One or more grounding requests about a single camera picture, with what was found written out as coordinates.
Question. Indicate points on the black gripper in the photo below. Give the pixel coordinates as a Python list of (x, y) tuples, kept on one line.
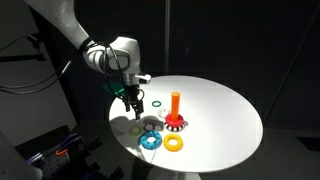
[(133, 93)]

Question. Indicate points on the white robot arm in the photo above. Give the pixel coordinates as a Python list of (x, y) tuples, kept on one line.
[(66, 20)]

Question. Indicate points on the orange pole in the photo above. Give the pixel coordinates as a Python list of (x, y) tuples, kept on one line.
[(175, 105)]

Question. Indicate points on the orange hook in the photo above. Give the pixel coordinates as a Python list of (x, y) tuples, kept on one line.
[(61, 152)]

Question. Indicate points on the black tool bin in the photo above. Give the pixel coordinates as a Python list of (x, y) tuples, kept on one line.
[(50, 156)]

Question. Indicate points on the teal green wrist camera mount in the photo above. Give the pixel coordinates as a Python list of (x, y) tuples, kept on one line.
[(111, 88)]

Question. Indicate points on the white table pedestal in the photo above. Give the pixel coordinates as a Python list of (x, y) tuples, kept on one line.
[(173, 174)]

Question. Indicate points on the grey vertical background post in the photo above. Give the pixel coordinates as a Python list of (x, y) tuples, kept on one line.
[(167, 33)]

